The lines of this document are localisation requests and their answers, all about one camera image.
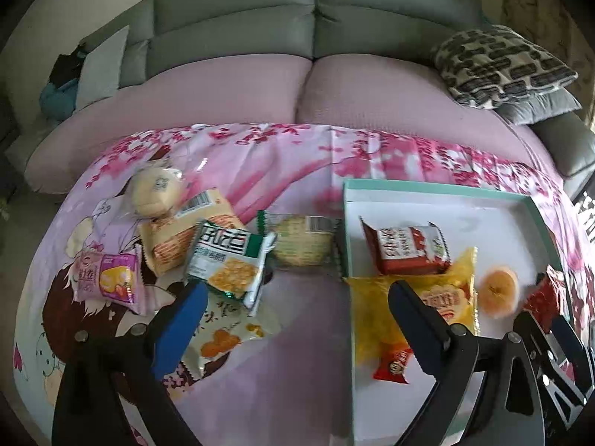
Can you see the pink printed blanket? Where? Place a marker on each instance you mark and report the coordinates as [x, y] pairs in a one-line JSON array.
[[302, 316]]

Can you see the teal cloth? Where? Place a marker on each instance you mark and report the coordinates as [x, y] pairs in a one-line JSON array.
[[58, 100]]

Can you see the small red snack packet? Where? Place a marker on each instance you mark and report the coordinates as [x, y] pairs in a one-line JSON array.
[[546, 297]]

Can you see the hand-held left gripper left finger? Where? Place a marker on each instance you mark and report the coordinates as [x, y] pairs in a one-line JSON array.
[[179, 330]]

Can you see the black patterned pillow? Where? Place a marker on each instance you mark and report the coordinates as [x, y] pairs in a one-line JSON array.
[[502, 65]]

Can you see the red white snack packet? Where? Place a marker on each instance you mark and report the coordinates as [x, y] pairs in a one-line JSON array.
[[404, 251]]

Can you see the green-edged biscuit packet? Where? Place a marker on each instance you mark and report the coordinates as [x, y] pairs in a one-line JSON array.
[[297, 241]]

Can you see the bun in clear packet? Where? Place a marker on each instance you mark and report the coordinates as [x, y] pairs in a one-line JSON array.
[[151, 190]]

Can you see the cream orange snack packet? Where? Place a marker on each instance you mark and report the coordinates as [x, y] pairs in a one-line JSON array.
[[172, 241]]

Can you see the white green snack packet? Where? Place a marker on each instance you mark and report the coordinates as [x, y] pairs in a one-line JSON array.
[[227, 265]]

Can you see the grey sofa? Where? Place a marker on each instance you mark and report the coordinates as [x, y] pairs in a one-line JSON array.
[[232, 23]]

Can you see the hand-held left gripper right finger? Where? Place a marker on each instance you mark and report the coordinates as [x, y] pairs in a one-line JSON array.
[[418, 330]]

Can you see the light grey pillow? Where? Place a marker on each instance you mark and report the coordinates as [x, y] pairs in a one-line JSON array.
[[102, 69]]

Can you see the teal cardboard box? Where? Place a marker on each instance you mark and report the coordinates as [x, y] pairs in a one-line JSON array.
[[465, 213]]

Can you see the pink quilted seat cushion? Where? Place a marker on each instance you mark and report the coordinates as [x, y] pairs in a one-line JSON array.
[[395, 97], [186, 97]]

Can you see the black white patterned cloth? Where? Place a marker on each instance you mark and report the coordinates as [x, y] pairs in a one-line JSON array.
[[586, 209]]

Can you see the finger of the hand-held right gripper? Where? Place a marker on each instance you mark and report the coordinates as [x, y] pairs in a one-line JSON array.
[[534, 330]]

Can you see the pink snack packet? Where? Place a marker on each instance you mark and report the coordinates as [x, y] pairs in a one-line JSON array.
[[109, 281]]

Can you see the dark bag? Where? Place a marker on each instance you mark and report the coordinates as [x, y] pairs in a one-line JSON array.
[[65, 67]]

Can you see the white orange-print snack packet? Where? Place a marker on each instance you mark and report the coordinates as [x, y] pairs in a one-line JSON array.
[[223, 339]]

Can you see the yellow snack packet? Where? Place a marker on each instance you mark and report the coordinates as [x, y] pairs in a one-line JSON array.
[[372, 316]]

